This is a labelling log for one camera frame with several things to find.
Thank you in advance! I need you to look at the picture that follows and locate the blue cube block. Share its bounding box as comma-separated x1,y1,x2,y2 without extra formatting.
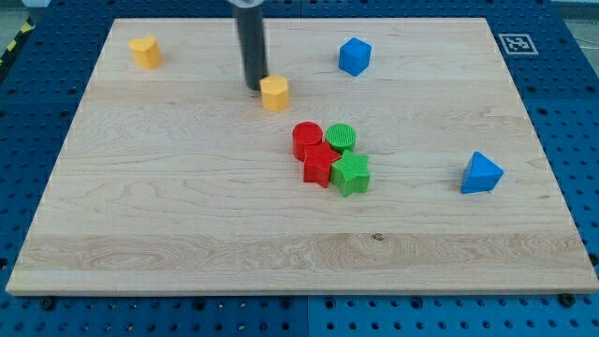
338,37,373,77

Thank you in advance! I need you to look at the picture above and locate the red star block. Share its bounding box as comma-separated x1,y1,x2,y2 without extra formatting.
303,141,341,188

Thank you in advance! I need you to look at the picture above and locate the black white fiducial marker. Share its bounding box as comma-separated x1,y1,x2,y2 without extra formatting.
498,33,538,55

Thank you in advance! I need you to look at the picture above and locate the yellow hexagon block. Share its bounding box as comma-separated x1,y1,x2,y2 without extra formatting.
259,75,290,112

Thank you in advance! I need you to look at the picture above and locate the blue triangle block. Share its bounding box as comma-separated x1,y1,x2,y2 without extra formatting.
460,152,504,194

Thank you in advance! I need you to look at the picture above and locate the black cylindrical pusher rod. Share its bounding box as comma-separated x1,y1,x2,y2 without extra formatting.
233,4,269,91

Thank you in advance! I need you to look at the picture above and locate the wooden board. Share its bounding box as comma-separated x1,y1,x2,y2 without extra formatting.
7,18,598,297

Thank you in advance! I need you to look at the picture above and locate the green cylinder block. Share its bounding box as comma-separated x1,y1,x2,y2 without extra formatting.
325,124,357,154

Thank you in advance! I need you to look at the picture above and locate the yellow heart block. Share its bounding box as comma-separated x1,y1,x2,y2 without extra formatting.
128,36,162,69

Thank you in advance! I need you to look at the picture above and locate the silver rod mount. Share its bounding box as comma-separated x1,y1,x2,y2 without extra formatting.
228,0,265,7

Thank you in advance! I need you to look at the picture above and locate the red cylinder block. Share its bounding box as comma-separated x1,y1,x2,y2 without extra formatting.
292,121,323,161

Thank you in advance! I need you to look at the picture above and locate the green star block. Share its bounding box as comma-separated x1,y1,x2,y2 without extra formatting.
330,150,371,197

